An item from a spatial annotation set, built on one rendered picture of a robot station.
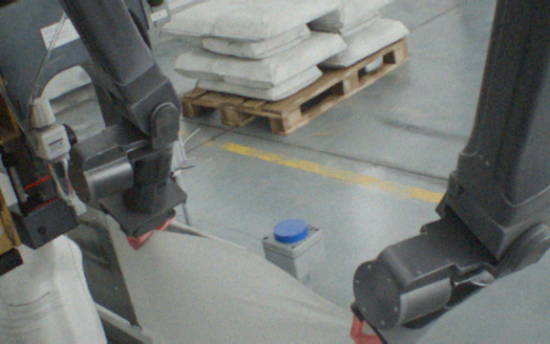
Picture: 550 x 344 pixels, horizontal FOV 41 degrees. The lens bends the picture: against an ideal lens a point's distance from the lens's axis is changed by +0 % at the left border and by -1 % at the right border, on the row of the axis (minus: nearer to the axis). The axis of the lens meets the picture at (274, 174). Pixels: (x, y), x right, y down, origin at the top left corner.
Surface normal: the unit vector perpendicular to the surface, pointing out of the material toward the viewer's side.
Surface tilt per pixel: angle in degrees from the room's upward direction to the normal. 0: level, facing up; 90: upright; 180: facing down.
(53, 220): 90
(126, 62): 95
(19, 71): 90
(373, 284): 77
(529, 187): 106
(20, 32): 90
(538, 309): 0
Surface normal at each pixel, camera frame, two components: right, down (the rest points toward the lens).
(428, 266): 0.22, -0.69
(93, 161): 0.63, 0.47
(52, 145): 0.72, 0.19
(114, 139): -0.02, -0.79
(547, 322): -0.17, -0.88
